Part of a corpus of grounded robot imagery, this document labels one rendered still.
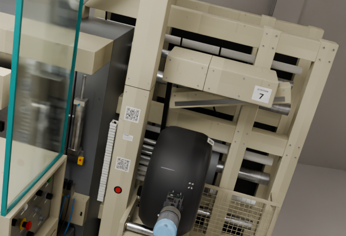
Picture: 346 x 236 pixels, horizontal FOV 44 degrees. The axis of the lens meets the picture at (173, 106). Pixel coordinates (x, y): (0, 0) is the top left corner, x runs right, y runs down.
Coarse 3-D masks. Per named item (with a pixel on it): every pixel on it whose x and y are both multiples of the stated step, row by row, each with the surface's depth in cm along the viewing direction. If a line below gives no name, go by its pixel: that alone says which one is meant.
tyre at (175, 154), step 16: (176, 128) 226; (160, 144) 214; (176, 144) 213; (192, 144) 215; (208, 144) 220; (160, 160) 208; (176, 160) 208; (192, 160) 208; (208, 160) 213; (160, 176) 205; (176, 176) 205; (192, 176) 205; (144, 192) 209; (160, 192) 205; (176, 192) 204; (192, 192) 204; (144, 208) 211; (160, 208) 207; (192, 208) 207; (144, 224) 222; (192, 224) 214
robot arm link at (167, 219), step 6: (168, 210) 178; (162, 216) 174; (168, 216) 173; (174, 216) 175; (162, 222) 169; (168, 222) 169; (174, 222) 171; (156, 228) 168; (162, 228) 167; (168, 228) 167; (174, 228) 168; (156, 234) 168; (162, 234) 168; (168, 234) 168; (174, 234) 167
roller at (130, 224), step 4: (128, 224) 229; (132, 224) 229; (136, 224) 229; (140, 224) 230; (128, 228) 229; (132, 228) 228; (136, 228) 228; (140, 228) 228; (144, 228) 228; (148, 228) 228; (152, 228) 229; (140, 232) 228; (144, 232) 228; (148, 232) 227; (152, 232) 227
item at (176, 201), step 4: (168, 192) 192; (172, 192) 193; (168, 196) 189; (172, 196) 190; (176, 196) 191; (180, 196) 192; (168, 200) 189; (172, 200) 188; (176, 200) 188; (168, 204) 190; (172, 204) 184; (176, 204) 183; (180, 204) 189; (180, 208) 189
